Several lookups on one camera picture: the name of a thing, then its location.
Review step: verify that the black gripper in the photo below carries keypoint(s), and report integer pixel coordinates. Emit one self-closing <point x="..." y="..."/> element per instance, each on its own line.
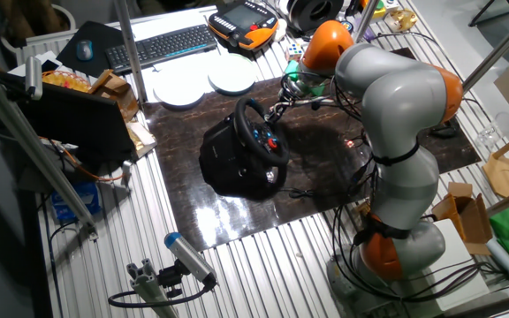
<point x="290" y="103"/>

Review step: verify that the black steering wheel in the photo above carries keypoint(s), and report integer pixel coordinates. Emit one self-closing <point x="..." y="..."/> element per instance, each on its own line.
<point x="240" y="126"/>

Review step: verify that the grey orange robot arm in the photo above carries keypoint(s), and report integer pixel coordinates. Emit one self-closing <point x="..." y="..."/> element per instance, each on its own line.
<point x="400" y="101"/>

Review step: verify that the black steering wheel base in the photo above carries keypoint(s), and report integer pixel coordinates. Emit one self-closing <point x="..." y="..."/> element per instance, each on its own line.
<point x="219" y="159"/>

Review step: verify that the white round plate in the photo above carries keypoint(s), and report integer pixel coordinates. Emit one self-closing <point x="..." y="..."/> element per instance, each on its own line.
<point x="178" y="88"/>
<point x="232" y="73"/>

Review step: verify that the Rubik's cube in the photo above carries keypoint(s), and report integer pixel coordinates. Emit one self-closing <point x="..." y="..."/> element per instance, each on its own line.
<point x="294" y="52"/>

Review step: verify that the white plastic lump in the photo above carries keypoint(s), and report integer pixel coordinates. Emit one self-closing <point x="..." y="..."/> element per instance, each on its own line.
<point x="280" y="30"/>

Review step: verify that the orange black teach pendant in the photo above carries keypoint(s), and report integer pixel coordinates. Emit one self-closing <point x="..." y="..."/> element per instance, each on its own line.
<point x="241" y="17"/>

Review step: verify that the blue yellow tape roll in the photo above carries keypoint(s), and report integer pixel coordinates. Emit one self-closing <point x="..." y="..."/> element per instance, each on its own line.
<point x="347" y="26"/>

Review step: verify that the black computer keyboard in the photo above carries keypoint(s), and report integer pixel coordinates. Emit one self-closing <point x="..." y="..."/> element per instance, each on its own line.
<point x="166" y="44"/>

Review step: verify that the small white scrap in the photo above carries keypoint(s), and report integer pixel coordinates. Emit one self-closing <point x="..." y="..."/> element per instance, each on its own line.
<point x="298" y="254"/>

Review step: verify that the green yellow button box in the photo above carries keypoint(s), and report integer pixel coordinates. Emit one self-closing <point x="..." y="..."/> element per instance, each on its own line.
<point x="378" y="9"/>

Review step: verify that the brown paper bag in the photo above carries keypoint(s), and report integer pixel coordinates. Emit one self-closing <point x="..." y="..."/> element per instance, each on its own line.
<point x="115" y="90"/>

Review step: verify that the gold glass bowl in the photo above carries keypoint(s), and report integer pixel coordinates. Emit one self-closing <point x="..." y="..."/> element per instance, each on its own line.
<point x="402" y="20"/>

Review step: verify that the black mouse pad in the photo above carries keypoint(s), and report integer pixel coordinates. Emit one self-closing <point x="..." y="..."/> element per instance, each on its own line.
<point x="100" y="40"/>

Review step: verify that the black laptop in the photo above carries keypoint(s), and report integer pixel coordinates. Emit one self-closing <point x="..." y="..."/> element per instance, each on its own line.
<point x="78" y="119"/>

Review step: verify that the blue grey computer mouse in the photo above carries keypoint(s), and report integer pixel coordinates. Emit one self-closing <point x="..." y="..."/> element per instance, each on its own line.
<point x="84" y="50"/>

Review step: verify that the short aluminium extrusion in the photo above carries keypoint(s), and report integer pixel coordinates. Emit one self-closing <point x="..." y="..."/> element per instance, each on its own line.
<point x="148" y="287"/>

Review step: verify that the blue box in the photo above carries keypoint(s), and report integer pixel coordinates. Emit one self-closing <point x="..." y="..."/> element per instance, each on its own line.
<point x="75" y="201"/>

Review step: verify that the clear glass cup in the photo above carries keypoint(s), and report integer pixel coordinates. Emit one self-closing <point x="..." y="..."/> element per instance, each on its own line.
<point x="488" y="137"/>

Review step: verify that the white round bin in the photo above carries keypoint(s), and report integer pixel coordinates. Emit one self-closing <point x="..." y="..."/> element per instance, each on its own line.
<point x="70" y="17"/>

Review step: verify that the open cardboard box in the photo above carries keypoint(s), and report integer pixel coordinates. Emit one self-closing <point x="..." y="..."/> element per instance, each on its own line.
<point x="471" y="221"/>

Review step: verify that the white box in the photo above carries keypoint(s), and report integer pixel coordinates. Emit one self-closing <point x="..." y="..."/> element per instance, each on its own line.
<point x="458" y="265"/>

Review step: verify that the long aluminium beam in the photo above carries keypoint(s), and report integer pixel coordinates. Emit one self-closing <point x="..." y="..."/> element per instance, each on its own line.
<point x="29" y="146"/>

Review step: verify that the pale blue roll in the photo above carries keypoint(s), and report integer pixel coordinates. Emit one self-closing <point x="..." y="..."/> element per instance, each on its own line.
<point x="506" y="262"/>

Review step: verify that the aluminium frame post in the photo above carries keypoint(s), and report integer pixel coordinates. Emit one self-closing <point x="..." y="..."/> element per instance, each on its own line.
<point x="131" y="53"/>
<point x="502" y="44"/>
<point x="367" y="17"/>

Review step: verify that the silver camera blue cap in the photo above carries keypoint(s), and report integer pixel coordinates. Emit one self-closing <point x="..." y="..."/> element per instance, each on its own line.
<point x="188" y="256"/>

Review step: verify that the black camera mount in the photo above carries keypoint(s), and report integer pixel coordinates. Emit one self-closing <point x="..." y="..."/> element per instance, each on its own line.
<point x="170" y="278"/>

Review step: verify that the silver depth camera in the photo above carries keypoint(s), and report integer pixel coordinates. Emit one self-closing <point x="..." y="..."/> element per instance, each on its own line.
<point x="33" y="77"/>

